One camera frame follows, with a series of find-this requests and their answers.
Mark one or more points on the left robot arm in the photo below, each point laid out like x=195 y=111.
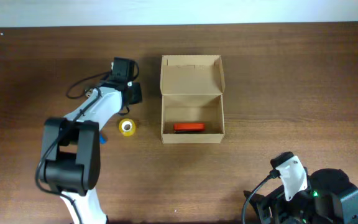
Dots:
x=70 y=158

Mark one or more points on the brown cardboard box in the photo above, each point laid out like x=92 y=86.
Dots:
x=192 y=88

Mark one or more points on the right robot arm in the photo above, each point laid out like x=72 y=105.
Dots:
x=329 y=197

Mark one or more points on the yellow correction tape dispenser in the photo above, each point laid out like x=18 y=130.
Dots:
x=88 y=92

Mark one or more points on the orange stapler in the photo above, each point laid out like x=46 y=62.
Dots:
x=188 y=127

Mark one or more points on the yellow tape roll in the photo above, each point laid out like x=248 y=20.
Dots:
x=127 y=127

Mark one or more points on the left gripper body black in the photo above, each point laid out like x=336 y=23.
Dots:
x=136 y=93

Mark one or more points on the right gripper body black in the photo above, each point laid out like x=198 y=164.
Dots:
x=260 y=202

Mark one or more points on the white blue marker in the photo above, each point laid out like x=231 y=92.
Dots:
x=102 y=139

